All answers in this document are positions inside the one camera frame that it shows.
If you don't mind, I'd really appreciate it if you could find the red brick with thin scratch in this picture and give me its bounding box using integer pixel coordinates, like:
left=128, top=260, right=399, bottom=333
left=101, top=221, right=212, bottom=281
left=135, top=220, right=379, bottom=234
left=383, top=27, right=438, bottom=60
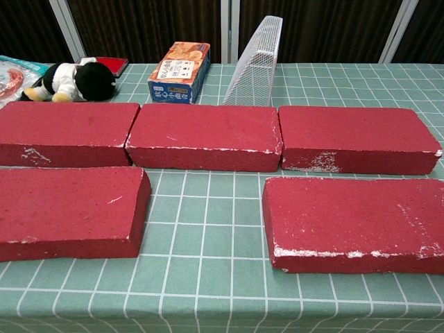
left=0, top=166, right=152, bottom=263

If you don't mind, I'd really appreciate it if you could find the green checked tablecloth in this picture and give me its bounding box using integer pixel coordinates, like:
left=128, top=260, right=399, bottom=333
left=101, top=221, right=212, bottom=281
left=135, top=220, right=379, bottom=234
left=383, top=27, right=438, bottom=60
left=0, top=62, right=444, bottom=333

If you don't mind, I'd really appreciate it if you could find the red brick with chipped edge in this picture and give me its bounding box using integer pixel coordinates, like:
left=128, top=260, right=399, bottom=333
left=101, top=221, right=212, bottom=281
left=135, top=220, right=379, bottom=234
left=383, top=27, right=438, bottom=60
left=262, top=176, right=444, bottom=276

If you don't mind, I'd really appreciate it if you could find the white mesh wire rack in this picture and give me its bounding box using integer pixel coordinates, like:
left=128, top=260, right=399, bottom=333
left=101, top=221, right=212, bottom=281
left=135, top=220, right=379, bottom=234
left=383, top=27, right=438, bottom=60
left=222, top=15, right=284, bottom=107

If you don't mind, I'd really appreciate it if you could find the red flat ink pad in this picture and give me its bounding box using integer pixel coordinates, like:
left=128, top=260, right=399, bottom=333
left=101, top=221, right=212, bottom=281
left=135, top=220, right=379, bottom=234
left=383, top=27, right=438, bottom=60
left=75, top=56, right=129, bottom=78

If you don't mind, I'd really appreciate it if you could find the dark ribbed partition panel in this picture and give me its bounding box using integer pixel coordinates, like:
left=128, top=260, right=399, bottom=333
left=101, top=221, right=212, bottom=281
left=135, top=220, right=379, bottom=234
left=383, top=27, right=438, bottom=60
left=57, top=0, right=230, bottom=65
left=388, top=0, right=444, bottom=65
left=229, top=0, right=412, bottom=65
left=0, top=0, right=76, bottom=65

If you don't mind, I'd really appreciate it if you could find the red foam brick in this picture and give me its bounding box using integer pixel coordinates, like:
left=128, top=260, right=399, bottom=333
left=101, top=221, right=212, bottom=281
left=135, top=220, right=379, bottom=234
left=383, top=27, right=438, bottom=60
left=278, top=105, right=443, bottom=175
left=0, top=101, right=141, bottom=168
left=124, top=103, right=285, bottom=173

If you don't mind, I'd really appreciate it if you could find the orange and blue cookie box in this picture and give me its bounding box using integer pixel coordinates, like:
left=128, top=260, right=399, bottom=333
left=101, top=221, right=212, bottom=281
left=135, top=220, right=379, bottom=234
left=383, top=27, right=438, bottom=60
left=147, top=42, right=212, bottom=105

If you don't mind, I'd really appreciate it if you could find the black white penguin plush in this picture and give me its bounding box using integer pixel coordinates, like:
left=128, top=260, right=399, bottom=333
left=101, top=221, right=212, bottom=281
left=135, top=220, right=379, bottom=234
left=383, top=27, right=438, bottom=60
left=19, top=57, right=117, bottom=103

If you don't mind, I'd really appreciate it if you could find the teal white snack bag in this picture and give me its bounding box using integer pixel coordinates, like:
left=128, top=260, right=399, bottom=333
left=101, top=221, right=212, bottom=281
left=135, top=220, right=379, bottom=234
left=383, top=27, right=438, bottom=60
left=0, top=55, right=52, bottom=110

